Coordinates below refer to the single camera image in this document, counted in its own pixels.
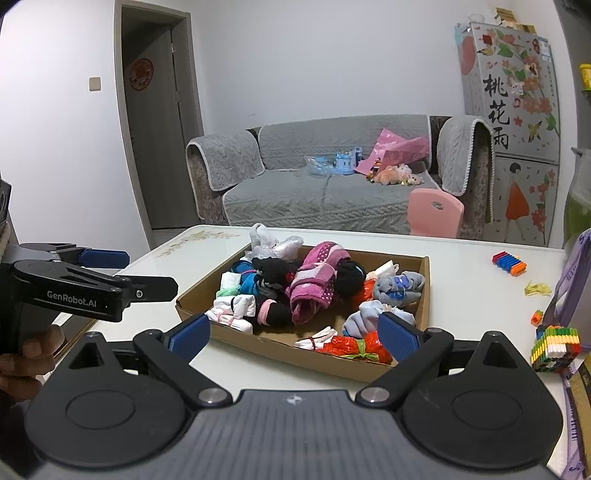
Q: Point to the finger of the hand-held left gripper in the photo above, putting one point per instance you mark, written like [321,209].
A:
[152,286]
[104,257]

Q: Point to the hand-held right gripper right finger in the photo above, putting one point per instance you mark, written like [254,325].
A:
[397,332]

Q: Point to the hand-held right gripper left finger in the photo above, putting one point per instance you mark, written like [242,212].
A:
[189,332]

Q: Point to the blue white grey sock bundle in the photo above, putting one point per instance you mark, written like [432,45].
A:
[369,318]

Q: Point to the white sock bundle green scrunchie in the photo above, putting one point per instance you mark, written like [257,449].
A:
[228,281]

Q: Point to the blue sock bundle pink band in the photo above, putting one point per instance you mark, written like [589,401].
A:
[244,281]

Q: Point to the shallow cardboard box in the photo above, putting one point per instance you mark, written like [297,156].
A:
[286,346]

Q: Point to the white glossy desktop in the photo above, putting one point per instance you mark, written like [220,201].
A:
[461,286]

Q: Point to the person's left hand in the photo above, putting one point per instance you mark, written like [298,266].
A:
[41,344]

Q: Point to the white sock bundle pink band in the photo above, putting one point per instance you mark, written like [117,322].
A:
[226,319]

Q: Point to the orange sock bundle green band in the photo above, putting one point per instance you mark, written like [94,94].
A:
[351,346]

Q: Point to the grey sock bundle blue print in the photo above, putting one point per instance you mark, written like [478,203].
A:
[397,284]

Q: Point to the black smartphone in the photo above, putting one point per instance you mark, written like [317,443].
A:
[76,337]

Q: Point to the white sock bundle black band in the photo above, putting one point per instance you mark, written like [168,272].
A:
[240,304]

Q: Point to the white folded sock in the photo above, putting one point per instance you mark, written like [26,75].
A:
[385,269]

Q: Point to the small white sock red band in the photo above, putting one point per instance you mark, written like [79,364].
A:
[318,341]

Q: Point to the black sock bundle pink band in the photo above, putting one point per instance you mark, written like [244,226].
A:
[277,314]

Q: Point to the pink fuzzy dotted sock pair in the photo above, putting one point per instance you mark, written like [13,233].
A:
[314,277]

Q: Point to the black sock white pattern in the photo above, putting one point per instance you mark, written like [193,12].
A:
[277,272]

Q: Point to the pink plastic child chair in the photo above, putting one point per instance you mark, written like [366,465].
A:
[434,210]

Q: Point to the grey room door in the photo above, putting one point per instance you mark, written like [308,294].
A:
[152,138]

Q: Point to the blue orange toy block strip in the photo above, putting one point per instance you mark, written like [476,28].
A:
[508,264]

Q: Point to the small orange toy piece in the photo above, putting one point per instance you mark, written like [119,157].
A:
[537,317]

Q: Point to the yellow plastic clip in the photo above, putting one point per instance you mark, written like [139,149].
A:
[538,288]

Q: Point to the grey covered sofa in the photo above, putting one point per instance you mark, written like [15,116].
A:
[323,194]

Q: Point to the orange plush toy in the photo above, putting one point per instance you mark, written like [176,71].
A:
[390,175]

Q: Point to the multicoloured block toy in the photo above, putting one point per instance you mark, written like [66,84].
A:
[556,348]

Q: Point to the blue toy castle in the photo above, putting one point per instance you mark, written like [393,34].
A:
[346,161]

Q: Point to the pink plastic bag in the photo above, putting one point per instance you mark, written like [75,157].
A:
[397,150]

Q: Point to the clear blue plastic bag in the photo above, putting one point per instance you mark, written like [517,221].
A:
[318,165]

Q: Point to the red round door decoration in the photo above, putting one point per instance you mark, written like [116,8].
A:
[141,74]

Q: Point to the black and gold box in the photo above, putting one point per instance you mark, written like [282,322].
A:
[579,406]

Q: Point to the large clear jar green contents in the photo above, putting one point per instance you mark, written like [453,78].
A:
[579,207]

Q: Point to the grey refrigerator with flower stickers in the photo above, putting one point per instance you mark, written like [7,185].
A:
[512,138]

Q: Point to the grey cabinet with shelves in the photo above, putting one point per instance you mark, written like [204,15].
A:
[582,106]

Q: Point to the yellow cup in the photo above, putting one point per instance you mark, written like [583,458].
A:
[585,76]

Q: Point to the beige box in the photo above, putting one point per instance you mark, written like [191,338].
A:
[505,16]

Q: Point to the beige wall switch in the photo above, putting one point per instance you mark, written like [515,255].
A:
[94,83]

